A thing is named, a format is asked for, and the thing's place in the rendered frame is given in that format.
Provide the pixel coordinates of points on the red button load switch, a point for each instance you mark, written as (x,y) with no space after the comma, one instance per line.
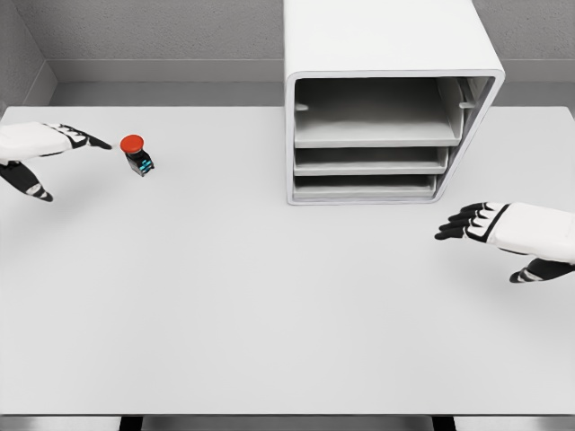
(136,153)

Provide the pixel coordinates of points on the white storage cabinet shell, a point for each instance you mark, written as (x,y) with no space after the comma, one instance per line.
(382,40)

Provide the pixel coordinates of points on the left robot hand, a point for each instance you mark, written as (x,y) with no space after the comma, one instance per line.
(31,139)

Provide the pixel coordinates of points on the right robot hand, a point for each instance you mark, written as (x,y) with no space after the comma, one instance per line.
(530,226)

